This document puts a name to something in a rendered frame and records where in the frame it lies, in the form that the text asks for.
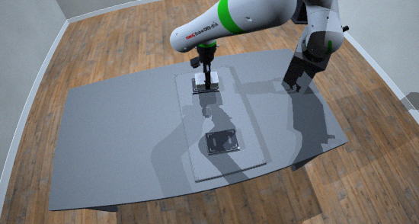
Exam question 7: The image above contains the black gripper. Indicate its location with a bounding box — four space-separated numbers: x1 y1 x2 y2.
199 54 214 89

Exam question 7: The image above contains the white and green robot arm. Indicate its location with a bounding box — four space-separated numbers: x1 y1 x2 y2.
170 0 349 62

